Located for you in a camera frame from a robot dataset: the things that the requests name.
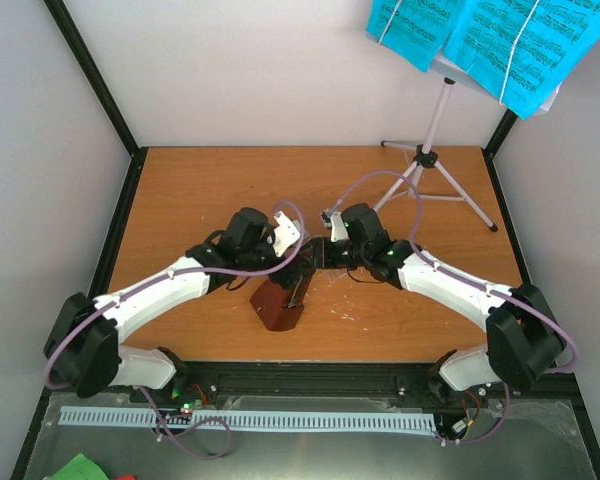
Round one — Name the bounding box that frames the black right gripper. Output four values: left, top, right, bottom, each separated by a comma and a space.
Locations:
296, 237, 368, 269

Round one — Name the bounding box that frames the clear acrylic metronome cover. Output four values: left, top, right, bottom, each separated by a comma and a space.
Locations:
325, 269, 361, 286

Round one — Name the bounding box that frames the brown wooden metronome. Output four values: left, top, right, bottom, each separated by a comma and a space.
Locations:
250, 267, 315, 332

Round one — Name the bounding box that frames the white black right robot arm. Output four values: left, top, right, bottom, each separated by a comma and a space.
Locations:
309, 203, 566, 404

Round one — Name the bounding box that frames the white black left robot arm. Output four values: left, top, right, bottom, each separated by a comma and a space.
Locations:
43, 207, 306, 403

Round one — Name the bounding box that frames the left blue sheet music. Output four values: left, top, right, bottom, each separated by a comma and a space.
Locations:
366, 0, 466, 72

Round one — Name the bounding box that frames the blue sheet music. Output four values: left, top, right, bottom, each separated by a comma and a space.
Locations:
366, 0, 466, 72
443, 1, 600, 120

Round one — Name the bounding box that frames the right blue sheet music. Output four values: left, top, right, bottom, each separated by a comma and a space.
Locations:
443, 1, 600, 120

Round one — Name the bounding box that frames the red paper piece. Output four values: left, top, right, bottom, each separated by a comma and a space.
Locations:
113, 474, 138, 480

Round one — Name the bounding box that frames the green paper sheet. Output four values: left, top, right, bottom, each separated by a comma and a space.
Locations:
44, 453, 109, 480

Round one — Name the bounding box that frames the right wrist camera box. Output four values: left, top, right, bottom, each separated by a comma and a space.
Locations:
320, 209, 349, 242

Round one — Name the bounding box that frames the black front mounting rail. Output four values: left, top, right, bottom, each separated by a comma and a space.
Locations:
186, 361, 439, 406

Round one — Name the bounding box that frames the black aluminium frame post right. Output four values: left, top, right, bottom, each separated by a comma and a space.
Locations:
482, 109, 518, 159

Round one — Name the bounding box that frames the black aluminium frame post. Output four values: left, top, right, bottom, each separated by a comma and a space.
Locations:
482, 109, 518, 159
42, 0, 142, 151

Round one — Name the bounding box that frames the light blue slotted cable duct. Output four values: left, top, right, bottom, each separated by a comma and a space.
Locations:
57, 406, 436, 436

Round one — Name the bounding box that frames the black aluminium frame post left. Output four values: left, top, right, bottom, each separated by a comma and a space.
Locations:
42, 0, 142, 151

